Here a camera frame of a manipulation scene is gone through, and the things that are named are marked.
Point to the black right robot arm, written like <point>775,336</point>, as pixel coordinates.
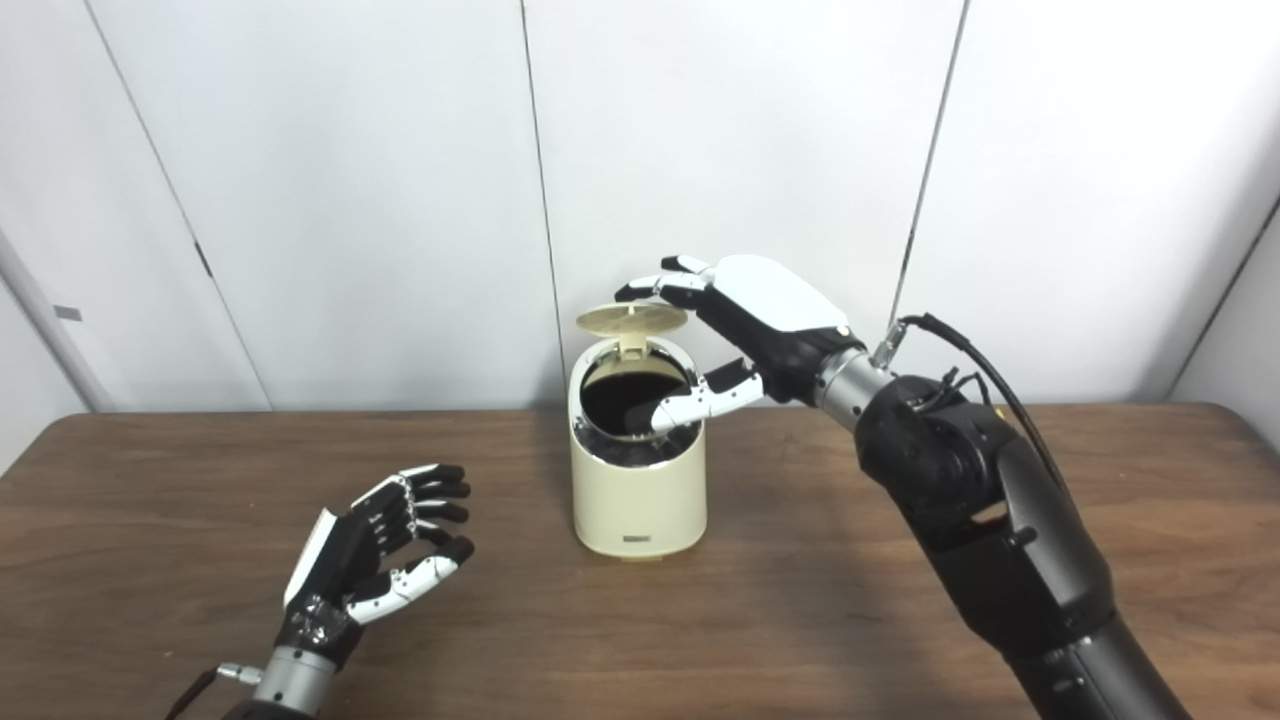
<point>1000,540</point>

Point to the cream-colored round bin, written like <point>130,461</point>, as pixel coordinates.
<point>640,500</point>

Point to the small gray wall tag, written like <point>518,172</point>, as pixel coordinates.
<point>68,312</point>

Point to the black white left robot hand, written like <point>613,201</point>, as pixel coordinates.
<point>340,570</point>

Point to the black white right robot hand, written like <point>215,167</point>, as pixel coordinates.
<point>770,300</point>

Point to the cream round bin lid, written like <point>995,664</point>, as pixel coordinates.
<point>630,320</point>

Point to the black wall panel hinge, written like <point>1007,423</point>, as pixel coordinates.
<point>909,251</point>
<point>204,260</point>

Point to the gray wall corner trim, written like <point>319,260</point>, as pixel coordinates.
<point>50,330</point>

